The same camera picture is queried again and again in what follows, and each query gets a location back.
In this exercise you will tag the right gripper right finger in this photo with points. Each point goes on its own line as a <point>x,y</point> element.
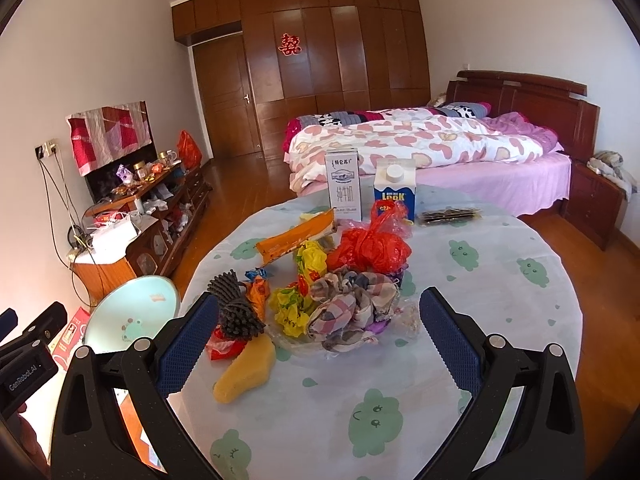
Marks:
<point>546,438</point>

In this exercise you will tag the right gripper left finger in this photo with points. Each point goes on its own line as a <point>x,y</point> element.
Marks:
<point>90,439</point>

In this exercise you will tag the red snack wrapper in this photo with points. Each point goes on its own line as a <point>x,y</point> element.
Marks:
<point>219,347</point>

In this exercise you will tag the yellow sponge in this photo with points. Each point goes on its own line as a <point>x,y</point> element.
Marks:
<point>251,369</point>

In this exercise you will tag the orange blue candy wrapper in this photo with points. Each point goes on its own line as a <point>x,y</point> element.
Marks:
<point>257,291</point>

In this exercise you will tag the plaid cloth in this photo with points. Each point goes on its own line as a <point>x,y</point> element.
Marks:
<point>352,309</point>

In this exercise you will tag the yellow plastic bag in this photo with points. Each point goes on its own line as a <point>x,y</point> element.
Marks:
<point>292,305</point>

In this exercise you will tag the red plastic bag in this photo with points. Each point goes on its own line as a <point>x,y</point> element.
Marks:
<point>379,247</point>

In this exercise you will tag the orange muffin wrapper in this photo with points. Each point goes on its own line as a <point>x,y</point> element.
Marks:
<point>319,225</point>

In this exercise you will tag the light blue trash bin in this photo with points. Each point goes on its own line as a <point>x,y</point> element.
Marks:
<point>139,308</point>

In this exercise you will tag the red tissue box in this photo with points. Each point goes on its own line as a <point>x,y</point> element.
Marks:
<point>70,339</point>

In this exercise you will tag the white box on cabinet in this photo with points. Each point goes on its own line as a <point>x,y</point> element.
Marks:
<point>109,243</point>

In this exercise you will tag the wooden tv cabinet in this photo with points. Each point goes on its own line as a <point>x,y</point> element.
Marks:
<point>166,210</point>

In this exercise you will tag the television with cloth cover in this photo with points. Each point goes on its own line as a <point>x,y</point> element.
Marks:
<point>107,137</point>

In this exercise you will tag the wooden nightstand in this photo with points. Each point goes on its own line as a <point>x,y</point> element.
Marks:
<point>595,206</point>

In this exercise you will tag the dark snack packet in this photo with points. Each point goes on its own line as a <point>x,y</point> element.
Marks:
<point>448,215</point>

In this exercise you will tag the red bag on cabinet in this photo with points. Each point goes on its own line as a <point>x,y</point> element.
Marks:
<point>188,151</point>

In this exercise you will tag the clothes on nightstand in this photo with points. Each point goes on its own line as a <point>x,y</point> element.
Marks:
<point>610,165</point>

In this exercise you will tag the wooden bed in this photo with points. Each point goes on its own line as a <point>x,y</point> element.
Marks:
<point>557,104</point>

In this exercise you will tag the blue Look carton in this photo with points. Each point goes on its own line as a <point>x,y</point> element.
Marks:
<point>395,181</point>

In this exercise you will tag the pink heart duvet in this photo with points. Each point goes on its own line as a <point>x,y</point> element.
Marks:
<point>432,142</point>

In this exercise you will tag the white milk carton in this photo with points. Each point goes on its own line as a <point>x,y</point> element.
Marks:
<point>342,174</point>

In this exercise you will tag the wooden door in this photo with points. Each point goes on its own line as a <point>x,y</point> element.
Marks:
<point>226,97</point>

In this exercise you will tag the red double happiness decal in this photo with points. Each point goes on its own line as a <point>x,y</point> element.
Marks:
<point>289,45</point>

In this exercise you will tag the wooden wardrobe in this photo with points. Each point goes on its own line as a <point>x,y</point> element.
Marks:
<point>357,55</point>

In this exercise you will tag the wall power socket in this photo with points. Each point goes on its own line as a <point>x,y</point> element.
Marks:
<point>46,149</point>

